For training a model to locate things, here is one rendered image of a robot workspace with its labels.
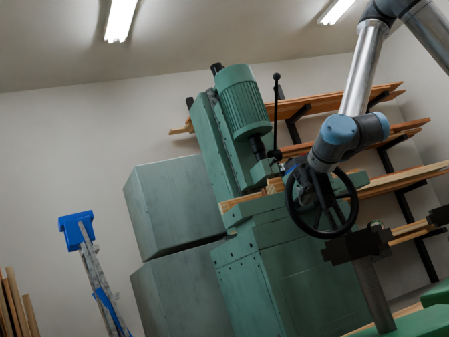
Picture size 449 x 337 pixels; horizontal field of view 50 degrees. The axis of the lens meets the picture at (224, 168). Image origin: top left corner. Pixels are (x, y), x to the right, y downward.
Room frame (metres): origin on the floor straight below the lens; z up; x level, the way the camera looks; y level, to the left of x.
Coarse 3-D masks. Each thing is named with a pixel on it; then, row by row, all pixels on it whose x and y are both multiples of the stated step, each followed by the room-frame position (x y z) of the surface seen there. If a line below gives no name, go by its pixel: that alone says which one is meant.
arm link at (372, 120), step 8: (376, 112) 1.36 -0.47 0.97; (360, 120) 1.32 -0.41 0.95; (368, 120) 1.33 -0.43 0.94; (376, 120) 1.33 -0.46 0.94; (384, 120) 1.34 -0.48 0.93; (360, 128) 1.31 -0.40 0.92; (368, 128) 1.32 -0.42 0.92; (376, 128) 1.33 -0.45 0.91; (384, 128) 1.35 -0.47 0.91; (360, 136) 1.31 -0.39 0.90; (368, 136) 1.33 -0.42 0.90; (376, 136) 1.35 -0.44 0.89; (384, 136) 1.36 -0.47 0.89; (360, 144) 1.34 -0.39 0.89; (368, 144) 1.37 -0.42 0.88
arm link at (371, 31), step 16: (368, 16) 1.57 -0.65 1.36; (368, 32) 1.57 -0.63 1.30; (384, 32) 1.59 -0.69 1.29; (368, 48) 1.55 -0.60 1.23; (352, 64) 1.56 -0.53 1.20; (368, 64) 1.53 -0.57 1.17; (352, 80) 1.52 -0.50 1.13; (368, 80) 1.52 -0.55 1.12; (352, 96) 1.50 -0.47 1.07; (368, 96) 1.52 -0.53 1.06; (352, 112) 1.48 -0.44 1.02
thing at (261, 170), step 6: (258, 162) 1.97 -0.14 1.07; (264, 162) 1.95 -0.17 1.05; (270, 162) 1.96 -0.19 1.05; (276, 162) 1.97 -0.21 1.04; (252, 168) 2.04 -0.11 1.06; (258, 168) 1.99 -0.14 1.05; (264, 168) 1.95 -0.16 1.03; (270, 168) 1.96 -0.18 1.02; (276, 168) 1.97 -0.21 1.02; (252, 174) 2.06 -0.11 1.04; (258, 174) 2.01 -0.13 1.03; (264, 174) 1.96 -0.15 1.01; (270, 174) 1.96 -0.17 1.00; (276, 174) 1.99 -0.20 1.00; (258, 180) 2.02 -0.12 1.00; (264, 180) 2.04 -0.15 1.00
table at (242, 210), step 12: (336, 180) 1.93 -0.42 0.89; (360, 180) 1.97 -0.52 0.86; (336, 192) 1.93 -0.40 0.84; (348, 192) 2.07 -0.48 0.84; (240, 204) 1.77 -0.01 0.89; (252, 204) 1.79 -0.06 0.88; (264, 204) 1.80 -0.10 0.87; (276, 204) 1.82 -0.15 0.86; (228, 216) 1.89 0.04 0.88; (240, 216) 1.78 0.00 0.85; (228, 228) 1.94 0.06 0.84
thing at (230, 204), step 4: (356, 168) 2.16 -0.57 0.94; (348, 172) 2.15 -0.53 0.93; (336, 176) 2.12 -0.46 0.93; (252, 196) 1.96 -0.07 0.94; (256, 196) 1.97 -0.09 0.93; (260, 196) 1.97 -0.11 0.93; (236, 200) 1.93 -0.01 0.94; (240, 200) 1.94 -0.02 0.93; (244, 200) 1.94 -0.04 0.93; (248, 200) 1.95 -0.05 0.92; (228, 204) 1.92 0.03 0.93; (232, 204) 1.92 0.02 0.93; (236, 204) 1.93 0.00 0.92; (228, 208) 1.93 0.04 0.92
